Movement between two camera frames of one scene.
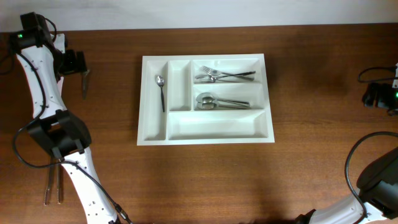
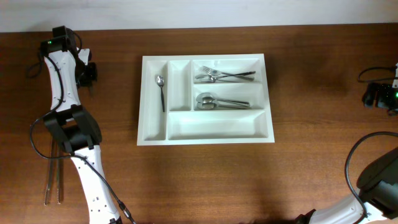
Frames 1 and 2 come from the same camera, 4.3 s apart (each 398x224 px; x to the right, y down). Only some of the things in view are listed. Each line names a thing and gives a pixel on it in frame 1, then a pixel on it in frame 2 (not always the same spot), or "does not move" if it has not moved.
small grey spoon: [160, 82] does not move
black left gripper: [76, 62] -> [90, 73]
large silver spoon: [211, 98] does not move
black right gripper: [374, 94] does not move
